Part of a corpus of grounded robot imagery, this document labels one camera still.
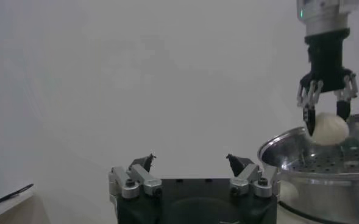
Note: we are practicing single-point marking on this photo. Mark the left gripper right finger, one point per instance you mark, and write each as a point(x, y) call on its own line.
point(246, 176)

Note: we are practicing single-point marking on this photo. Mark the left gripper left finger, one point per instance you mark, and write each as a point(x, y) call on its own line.
point(141, 176)

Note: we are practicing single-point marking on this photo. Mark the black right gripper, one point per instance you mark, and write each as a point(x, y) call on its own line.
point(327, 64)

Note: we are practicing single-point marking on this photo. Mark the white steamed baozi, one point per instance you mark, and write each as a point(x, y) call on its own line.
point(330, 131)

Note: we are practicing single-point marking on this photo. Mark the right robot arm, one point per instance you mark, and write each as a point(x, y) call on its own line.
point(325, 15)

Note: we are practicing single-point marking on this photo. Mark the steel perforated steamer basket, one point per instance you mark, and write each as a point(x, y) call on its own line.
point(319, 188)

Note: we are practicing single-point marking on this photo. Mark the white empty side table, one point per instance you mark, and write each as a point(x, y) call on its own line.
point(2, 207)

